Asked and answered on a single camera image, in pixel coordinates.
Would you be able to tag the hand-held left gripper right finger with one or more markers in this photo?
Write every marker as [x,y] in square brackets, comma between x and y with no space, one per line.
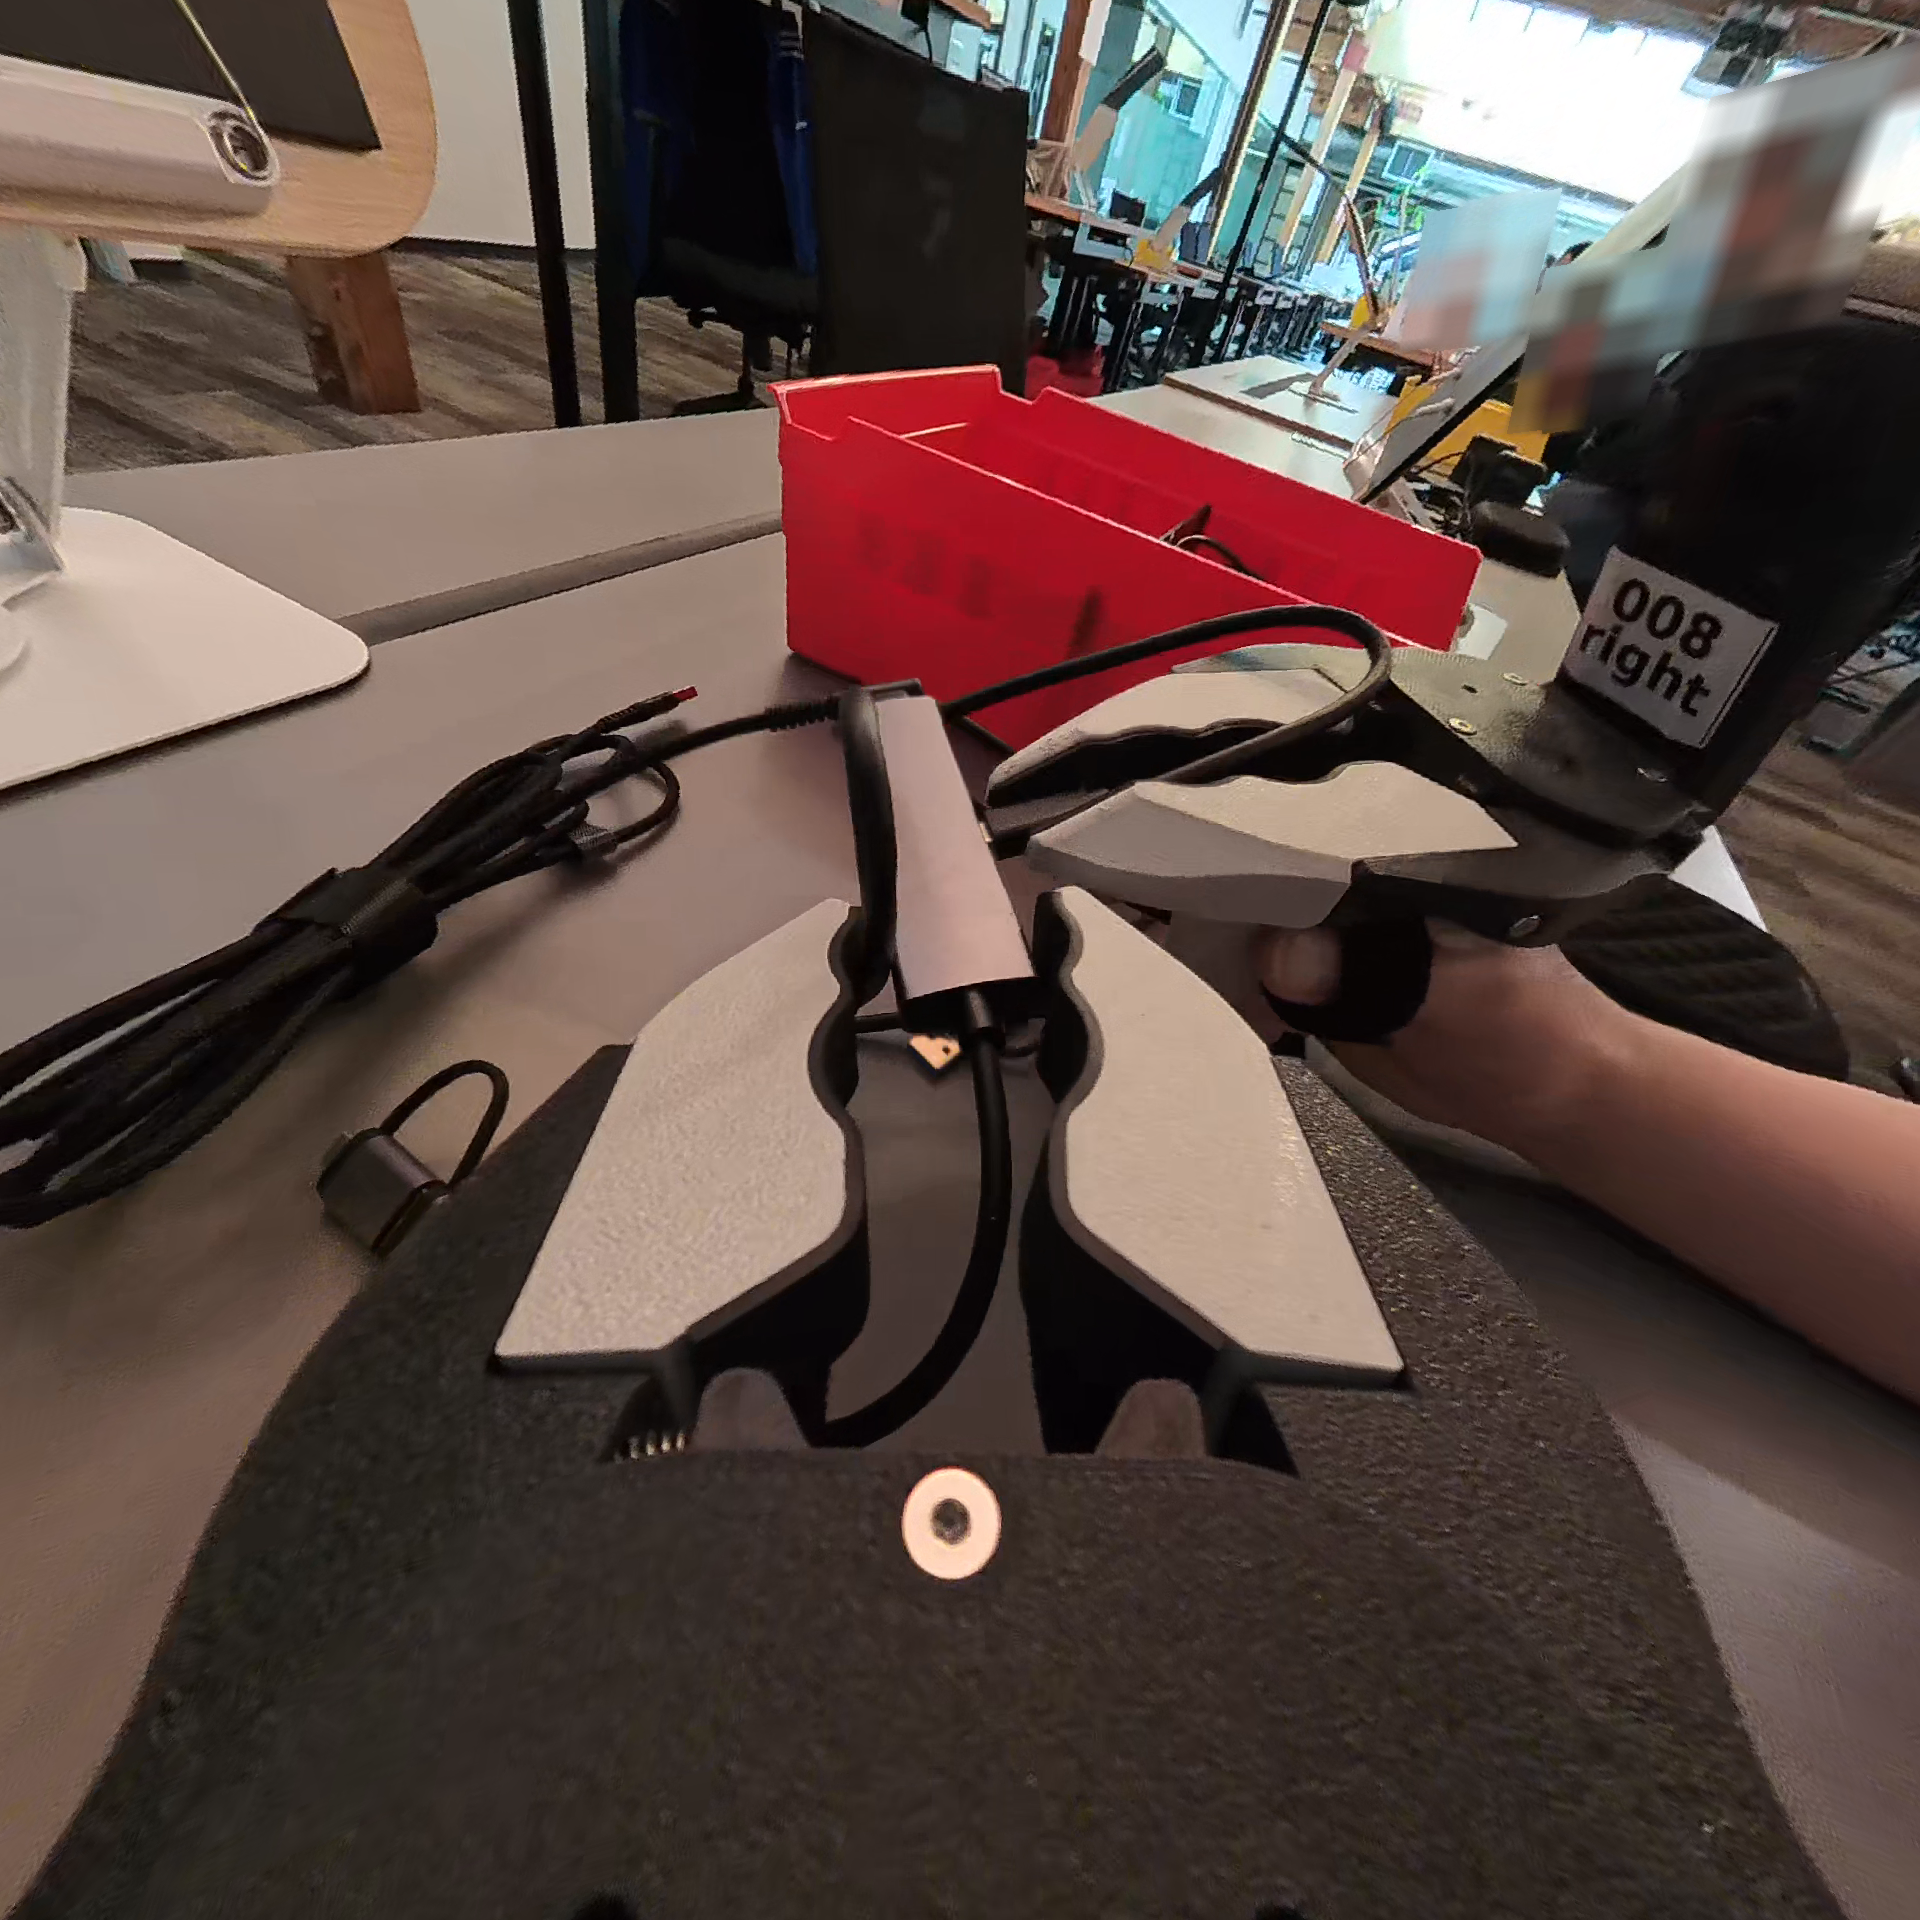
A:
[1214,1184]

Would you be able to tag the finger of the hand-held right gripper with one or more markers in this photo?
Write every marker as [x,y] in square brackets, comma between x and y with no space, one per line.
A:
[1170,720]
[1276,839]

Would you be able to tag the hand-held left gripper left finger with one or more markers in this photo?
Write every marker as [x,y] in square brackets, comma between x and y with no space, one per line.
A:
[691,1184]

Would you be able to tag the grey usb hub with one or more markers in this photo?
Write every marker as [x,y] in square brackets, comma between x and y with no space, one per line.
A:
[945,855]

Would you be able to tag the red plastic bin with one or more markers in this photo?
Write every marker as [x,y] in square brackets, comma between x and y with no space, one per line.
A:
[930,570]

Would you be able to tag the person's right forearm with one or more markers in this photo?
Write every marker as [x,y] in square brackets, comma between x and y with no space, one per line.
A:
[1769,1200]

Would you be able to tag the person's right hand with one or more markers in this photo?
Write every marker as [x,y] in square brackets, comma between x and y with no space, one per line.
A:
[1500,1051]

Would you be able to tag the dark ribbed object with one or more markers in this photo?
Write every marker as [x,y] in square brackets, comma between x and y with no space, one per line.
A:
[1724,974]

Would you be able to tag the tilted black board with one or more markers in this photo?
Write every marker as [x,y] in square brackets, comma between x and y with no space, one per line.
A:
[1453,421]

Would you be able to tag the black rectangular panel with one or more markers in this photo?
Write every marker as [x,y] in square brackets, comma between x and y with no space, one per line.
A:
[914,212]

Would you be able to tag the blue office chair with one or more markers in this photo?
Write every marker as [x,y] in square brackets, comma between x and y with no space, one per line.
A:
[720,149]

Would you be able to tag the black boom pole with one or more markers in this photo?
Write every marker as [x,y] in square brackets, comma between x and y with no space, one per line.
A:
[547,224]

